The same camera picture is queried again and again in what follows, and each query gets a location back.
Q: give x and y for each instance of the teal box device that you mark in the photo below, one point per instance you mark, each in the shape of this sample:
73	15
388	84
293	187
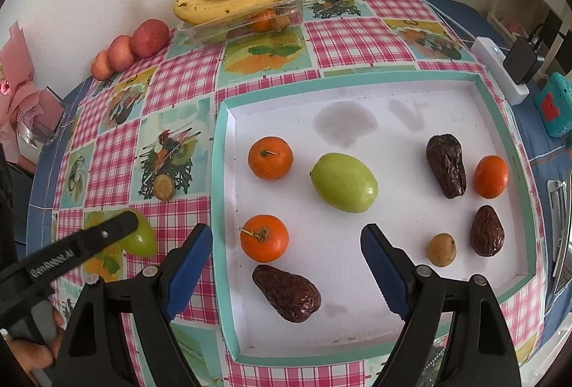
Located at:
556	105

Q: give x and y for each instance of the pink checkered fruit-print tablecloth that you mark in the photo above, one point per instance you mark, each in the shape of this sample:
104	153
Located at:
348	42

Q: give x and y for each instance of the clear square vase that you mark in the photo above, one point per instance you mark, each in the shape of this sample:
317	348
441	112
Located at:
42	118

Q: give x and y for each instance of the small avocado on board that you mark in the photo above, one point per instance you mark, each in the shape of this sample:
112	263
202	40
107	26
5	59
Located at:
445	165

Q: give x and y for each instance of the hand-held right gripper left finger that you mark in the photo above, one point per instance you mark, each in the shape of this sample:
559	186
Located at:
190	270

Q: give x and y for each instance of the person's left hand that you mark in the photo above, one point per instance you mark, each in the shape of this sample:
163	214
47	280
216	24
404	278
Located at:
27	355

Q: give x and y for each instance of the green jujube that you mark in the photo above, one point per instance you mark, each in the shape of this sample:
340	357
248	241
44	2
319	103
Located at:
143	241
344	182

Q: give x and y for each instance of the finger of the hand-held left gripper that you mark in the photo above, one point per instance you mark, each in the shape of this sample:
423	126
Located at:
107	234

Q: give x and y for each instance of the black power adapter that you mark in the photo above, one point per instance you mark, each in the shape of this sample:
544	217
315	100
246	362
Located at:
520	58

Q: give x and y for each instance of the pink paper bouquet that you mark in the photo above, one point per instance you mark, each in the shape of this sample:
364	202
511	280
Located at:
13	69

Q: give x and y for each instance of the tangerine with stem stick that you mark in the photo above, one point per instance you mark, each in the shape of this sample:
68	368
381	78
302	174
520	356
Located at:
264	239

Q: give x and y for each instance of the brown dried date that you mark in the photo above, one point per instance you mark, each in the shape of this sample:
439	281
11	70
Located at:
487	230

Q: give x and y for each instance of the dark cloth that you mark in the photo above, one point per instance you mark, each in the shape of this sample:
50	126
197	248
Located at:
9	199

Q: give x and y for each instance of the brown longan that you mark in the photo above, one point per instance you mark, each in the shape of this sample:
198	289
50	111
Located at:
282	23
441	249

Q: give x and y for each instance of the white tray with teal rim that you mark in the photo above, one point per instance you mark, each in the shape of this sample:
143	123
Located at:
393	199

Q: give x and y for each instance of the clear plastic container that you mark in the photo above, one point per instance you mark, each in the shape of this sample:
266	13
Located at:
210	34

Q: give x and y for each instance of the dark brown avocado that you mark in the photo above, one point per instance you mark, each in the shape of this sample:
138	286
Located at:
286	293

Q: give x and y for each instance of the white power strip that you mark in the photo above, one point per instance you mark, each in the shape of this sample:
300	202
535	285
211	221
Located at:
491	56

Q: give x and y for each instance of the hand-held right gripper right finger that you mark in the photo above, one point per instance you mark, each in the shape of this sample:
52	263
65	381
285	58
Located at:
384	270

